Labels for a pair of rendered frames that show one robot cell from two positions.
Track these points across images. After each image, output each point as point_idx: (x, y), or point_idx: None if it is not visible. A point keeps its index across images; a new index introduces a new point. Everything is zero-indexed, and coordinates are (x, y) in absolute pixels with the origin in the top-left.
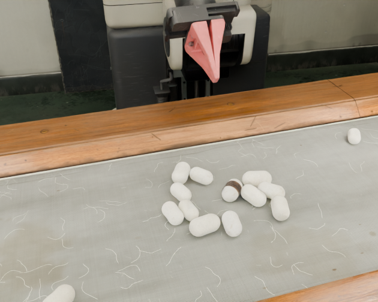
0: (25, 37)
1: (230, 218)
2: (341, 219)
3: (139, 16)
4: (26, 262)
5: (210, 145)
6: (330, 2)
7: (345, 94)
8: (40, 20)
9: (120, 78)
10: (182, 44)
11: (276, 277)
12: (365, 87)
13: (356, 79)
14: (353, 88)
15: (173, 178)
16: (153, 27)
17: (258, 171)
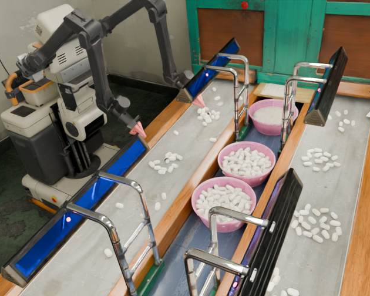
0: None
1: (174, 164)
2: (191, 152)
3: (41, 125)
4: (146, 198)
5: (147, 154)
6: None
7: (163, 121)
8: None
9: (42, 157)
10: (84, 129)
11: (191, 168)
12: (165, 117)
13: (161, 115)
14: (163, 118)
15: (152, 165)
16: (47, 127)
17: (168, 152)
